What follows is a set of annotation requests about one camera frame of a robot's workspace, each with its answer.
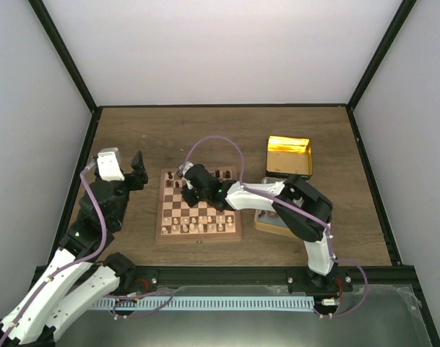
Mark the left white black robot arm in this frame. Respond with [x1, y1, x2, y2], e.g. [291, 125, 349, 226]
[0, 147, 148, 346]

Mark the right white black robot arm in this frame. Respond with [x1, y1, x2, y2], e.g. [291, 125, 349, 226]
[177, 162, 337, 291]

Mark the row of white chess pieces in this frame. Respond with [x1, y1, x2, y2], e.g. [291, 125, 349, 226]
[160, 215, 238, 236]

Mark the wooden chess board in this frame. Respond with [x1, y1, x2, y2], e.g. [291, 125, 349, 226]
[155, 168, 242, 244]

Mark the gold tin box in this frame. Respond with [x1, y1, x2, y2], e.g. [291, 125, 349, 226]
[254, 176, 296, 238]

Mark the gold tin lid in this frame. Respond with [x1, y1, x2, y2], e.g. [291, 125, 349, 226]
[266, 135, 313, 179]

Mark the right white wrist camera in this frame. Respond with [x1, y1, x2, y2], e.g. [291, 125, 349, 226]
[178, 162, 194, 177]

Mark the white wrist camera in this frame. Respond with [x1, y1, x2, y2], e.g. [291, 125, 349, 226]
[96, 147, 124, 181]
[178, 162, 194, 177]

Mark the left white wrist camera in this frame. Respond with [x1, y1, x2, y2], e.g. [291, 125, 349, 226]
[96, 147, 124, 181]

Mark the black enclosure frame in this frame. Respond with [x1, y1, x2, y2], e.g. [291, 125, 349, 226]
[29, 1, 440, 346]

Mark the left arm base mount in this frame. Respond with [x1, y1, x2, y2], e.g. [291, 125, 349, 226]
[111, 266, 158, 296]

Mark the light blue slotted cable duct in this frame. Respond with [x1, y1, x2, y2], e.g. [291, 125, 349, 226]
[92, 296, 314, 312]

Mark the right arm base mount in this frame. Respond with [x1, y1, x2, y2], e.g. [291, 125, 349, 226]
[285, 265, 353, 295]

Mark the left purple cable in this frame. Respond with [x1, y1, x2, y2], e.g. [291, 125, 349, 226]
[0, 164, 108, 346]

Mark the black aluminium front rail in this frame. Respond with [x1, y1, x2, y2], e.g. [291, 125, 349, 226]
[35, 265, 415, 290]

